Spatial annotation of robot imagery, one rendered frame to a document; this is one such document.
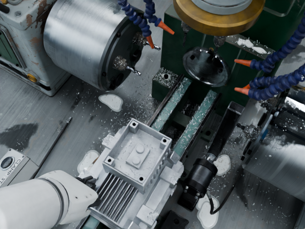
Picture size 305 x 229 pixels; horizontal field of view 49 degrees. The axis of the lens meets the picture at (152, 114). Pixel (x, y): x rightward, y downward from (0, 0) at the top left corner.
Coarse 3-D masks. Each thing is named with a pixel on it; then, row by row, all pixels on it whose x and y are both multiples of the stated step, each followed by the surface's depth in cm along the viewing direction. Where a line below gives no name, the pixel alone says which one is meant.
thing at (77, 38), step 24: (72, 0) 87; (96, 0) 87; (48, 24) 88; (72, 24) 85; (96, 24) 84; (120, 24) 84; (48, 48) 92; (72, 48) 86; (96, 48) 84; (120, 48) 89; (72, 72) 93; (96, 72) 86; (120, 72) 97
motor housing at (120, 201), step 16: (96, 160) 77; (112, 176) 72; (96, 192) 70; (112, 192) 71; (128, 192) 71; (160, 192) 74; (96, 208) 69; (112, 208) 69; (128, 208) 70; (160, 208) 75; (112, 224) 82; (144, 224) 72
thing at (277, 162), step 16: (288, 96) 75; (304, 96) 75; (272, 112) 74; (288, 112) 73; (304, 112) 73; (256, 128) 81; (272, 128) 73; (288, 128) 72; (304, 128) 72; (256, 144) 76; (272, 144) 73; (288, 144) 72; (304, 144) 71; (256, 160) 77; (272, 160) 75; (288, 160) 73; (304, 160) 72; (272, 176) 78; (288, 176) 75; (304, 176) 73; (288, 192) 80; (304, 192) 75
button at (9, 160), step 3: (6, 159) 76; (9, 159) 76; (12, 159) 76; (3, 162) 76; (6, 162) 75; (9, 162) 75; (0, 165) 76; (3, 165) 75; (6, 165) 75; (9, 165) 75; (3, 168) 75
